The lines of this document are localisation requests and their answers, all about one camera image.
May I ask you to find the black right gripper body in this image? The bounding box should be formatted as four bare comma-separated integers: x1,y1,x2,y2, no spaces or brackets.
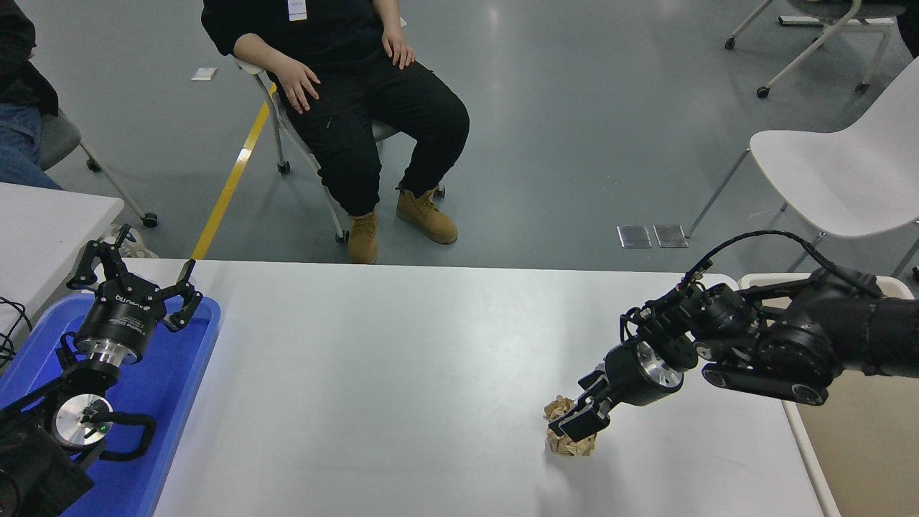
605,343,673,407

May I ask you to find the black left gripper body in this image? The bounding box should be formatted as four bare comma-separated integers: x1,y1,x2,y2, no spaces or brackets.
75,276,167,347

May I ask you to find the tan paper ball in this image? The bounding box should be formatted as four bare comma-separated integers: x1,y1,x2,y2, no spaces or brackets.
544,395,598,457

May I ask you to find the person's right hand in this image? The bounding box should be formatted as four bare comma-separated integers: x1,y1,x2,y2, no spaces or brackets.
271,59,322,114

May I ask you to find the person's left hand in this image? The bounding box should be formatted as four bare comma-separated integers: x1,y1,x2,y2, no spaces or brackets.
383,29,416,70

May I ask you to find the white shoe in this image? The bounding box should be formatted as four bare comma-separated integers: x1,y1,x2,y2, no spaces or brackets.
108,226,160,261

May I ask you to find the white side table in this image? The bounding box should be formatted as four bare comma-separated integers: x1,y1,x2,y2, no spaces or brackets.
0,182,125,353

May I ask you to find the blue plastic tray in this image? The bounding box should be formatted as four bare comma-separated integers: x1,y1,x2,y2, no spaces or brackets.
0,293,221,517

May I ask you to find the yellow floor tape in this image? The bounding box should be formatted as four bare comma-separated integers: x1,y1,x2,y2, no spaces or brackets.
190,83,277,261

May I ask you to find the grey wheeled chair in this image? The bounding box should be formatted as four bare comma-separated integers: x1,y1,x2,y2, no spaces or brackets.
233,18,446,243
39,109,159,229

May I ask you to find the person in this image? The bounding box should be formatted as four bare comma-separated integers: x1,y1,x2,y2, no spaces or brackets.
896,14,919,62
200,0,471,265
0,6,65,191

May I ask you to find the large pale bin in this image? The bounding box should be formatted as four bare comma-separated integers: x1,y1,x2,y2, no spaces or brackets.
738,273,919,517

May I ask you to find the white shell chair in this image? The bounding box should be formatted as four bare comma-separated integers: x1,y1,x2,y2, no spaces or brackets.
686,56,919,277

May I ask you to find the dark seat wheeled chair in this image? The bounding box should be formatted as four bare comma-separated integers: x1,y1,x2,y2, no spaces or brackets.
724,0,907,100

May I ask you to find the thin black cable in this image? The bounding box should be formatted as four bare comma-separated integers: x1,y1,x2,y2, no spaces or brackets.
0,297,33,367

